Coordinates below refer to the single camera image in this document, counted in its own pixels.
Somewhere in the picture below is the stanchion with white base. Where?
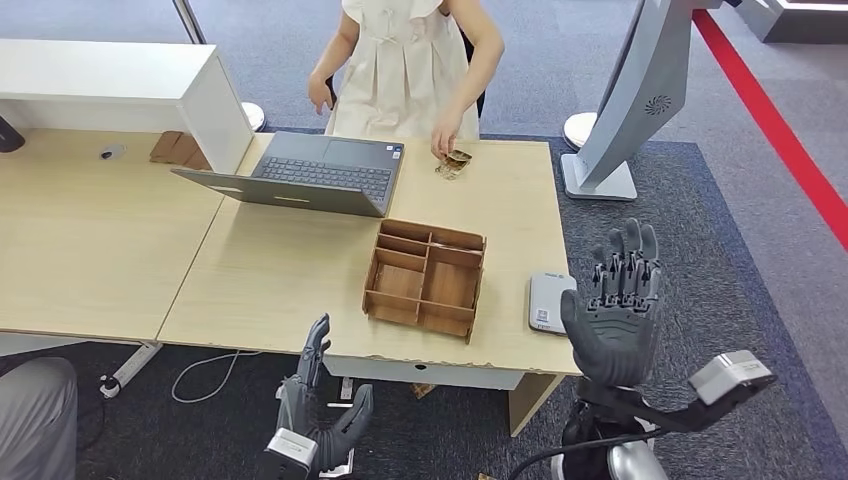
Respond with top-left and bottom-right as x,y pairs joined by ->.
563,111 -> 599,152
172,0 -> 267,132

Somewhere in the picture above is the person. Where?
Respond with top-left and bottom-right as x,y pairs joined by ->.
306,0 -> 506,164
0,356 -> 79,480

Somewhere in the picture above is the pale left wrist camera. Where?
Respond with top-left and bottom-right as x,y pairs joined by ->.
264,427 -> 321,468

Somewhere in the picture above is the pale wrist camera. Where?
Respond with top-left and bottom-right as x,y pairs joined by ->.
264,427 -> 321,468
688,351 -> 778,407

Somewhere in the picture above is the person's left hand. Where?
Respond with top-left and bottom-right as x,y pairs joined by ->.
430,109 -> 465,162

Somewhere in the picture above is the light wood desk leg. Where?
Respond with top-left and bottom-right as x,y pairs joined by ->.
508,372 -> 568,439

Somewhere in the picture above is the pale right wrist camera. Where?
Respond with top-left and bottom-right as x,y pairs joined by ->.
688,351 -> 778,407

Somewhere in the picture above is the grey open laptop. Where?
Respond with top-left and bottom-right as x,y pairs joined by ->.
170,130 -> 407,220

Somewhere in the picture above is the black camera bracket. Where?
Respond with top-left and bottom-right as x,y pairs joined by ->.
576,377 -> 776,435

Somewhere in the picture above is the black device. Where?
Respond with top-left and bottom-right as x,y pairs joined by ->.
0,115 -> 26,154

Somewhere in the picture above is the white desk apron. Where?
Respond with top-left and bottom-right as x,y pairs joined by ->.
319,356 -> 528,392

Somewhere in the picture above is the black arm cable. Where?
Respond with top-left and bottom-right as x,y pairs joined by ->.
506,429 -> 664,480

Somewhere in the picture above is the grey kiosk stand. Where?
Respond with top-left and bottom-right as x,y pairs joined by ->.
561,0 -> 727,202

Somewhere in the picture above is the white counter shelf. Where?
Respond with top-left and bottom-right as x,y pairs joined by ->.
0,38 -> 256,176

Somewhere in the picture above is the person's right hand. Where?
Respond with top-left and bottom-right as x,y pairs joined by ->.
306,72 -> 336,116

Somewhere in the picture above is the brown cardboard piece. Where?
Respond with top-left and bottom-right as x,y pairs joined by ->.
148,130 -> 212,172

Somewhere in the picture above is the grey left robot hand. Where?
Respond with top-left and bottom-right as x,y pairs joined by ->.
274,313 -> 374,473

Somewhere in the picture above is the brown wooden organizer box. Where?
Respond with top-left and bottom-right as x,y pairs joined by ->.
362,218 -> 488,344

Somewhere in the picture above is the grey white platform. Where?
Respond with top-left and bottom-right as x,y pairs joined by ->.
735,0 -> 848,45

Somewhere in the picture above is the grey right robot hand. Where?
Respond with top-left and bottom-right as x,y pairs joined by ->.
559,218 -> 664,389

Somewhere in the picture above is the white power strip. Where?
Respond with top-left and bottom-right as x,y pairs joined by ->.
99,342 -> 164,400

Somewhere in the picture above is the white floor cable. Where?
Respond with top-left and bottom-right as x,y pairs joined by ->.
170,349 -> 263,405

